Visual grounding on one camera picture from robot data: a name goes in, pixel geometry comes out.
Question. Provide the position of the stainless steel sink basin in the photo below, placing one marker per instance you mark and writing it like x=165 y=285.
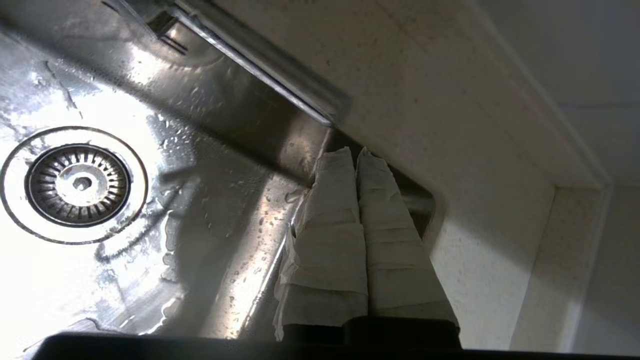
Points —
x=200 y=175

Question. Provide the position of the round metal drain strainer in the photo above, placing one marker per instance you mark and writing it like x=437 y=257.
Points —
x=77 y=184

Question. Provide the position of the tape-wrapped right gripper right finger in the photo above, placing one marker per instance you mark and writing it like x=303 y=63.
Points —
x=395 y=260

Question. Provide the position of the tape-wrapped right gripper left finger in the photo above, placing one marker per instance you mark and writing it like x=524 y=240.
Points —
x=325 y=250

